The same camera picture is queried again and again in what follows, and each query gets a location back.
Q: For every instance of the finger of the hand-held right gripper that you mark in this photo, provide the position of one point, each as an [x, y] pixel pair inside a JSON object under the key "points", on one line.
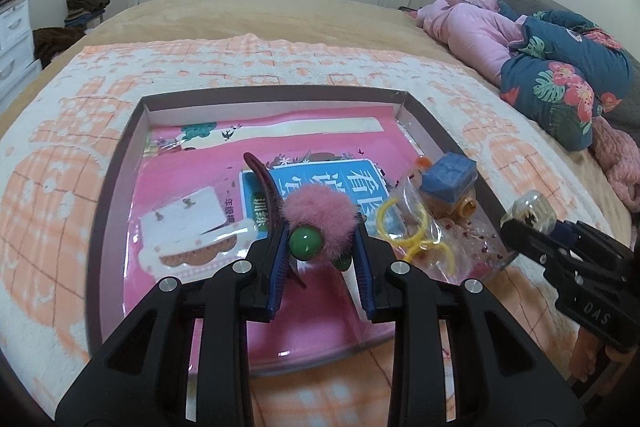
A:
{"points": [[565, 232], [525, 244]]}

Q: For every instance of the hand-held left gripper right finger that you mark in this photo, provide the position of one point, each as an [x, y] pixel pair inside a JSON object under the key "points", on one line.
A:
{"points": [[365, 272]]}

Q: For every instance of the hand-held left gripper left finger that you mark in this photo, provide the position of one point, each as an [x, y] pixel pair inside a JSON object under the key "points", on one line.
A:
{"points": [[279, 267]]}

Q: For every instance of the maroon hair clip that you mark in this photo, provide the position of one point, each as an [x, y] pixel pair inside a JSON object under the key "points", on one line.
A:
{"points": [[265, 187]]}

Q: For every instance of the blue and orange toy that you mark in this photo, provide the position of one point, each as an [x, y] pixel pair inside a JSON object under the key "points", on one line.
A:
{"points": [[450, 207]]}

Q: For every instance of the blue block hair accessory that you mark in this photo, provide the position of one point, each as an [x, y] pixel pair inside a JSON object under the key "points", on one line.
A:
{"points": [[447, 174]]}

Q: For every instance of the clear packet with earring card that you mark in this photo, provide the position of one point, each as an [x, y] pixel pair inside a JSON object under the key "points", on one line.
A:
{"points": [[180, 212]]}

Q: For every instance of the brown cardboard box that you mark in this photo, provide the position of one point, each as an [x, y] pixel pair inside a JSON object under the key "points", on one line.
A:
{"points": [[112, 187]]}

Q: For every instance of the person's right hand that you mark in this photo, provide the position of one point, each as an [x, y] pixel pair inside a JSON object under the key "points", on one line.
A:
{"points": [[590, 354]]}

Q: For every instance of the pink knitted garment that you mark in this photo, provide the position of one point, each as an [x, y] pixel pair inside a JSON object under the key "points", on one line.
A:
{"points": [[620, 157]]}

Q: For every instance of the pink book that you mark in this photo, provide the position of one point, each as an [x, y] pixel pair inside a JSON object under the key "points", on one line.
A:
{"points": [[170, 167]]}

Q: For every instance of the blue floral quilt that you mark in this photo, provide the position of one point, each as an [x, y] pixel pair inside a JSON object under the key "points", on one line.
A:
{"points": [[565, 82]]}

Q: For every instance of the pink jacket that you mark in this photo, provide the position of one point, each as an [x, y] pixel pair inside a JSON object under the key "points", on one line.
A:
{"points": [[475, 37]]}

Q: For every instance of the tan bed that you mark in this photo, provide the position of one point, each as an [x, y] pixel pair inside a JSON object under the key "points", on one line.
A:
{"points": [[300, 12]]}

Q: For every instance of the orange and white blanket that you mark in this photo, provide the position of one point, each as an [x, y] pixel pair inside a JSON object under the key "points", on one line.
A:
{"points": [[60, 107]]}

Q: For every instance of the brown garment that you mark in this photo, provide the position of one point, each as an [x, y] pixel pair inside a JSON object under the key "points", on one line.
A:
{"points": [[57, 42]]}

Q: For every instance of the white drawer cabinet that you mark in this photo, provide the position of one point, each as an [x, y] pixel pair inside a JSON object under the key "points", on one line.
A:
{"points": [[15, 47]]}

